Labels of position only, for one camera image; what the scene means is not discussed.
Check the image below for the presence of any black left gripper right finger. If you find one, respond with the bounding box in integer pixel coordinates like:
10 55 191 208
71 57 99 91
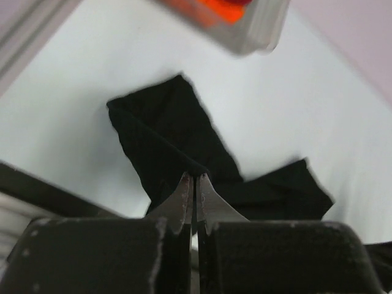
195 175 383 293

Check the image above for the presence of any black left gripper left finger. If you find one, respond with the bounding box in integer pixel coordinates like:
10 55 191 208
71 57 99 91
1 174 193 293

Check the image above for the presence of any black t-shirt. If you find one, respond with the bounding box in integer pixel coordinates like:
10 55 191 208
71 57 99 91
107 75 391 293

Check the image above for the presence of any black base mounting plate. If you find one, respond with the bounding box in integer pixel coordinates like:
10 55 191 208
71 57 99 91
1 162 119 217

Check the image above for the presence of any clear plastic bin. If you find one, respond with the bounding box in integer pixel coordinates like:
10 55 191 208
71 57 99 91
157 1 290 56

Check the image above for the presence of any orange t-shirt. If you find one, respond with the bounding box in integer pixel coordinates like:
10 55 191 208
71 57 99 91
160 0 252 28

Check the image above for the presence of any aluminium frame rail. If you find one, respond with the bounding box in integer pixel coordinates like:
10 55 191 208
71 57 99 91
1 1 80 94

